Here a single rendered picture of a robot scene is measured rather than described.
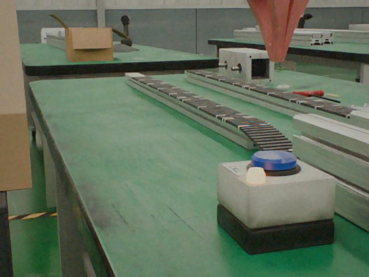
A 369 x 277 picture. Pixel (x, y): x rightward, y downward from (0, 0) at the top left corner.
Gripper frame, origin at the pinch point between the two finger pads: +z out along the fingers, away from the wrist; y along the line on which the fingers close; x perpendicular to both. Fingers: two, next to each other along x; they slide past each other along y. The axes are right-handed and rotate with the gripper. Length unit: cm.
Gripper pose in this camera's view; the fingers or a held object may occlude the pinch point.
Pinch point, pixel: (276, 51)
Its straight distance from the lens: 49.7
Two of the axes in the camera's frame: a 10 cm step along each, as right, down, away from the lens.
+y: 9.6, -0.8, 2.8
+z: 0.2, 9.8, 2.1
